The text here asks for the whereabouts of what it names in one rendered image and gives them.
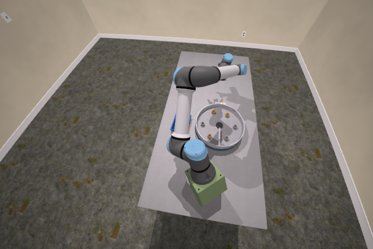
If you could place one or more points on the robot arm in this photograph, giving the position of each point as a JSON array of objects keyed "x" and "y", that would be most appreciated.
[{"x": 179, "y": 144}]

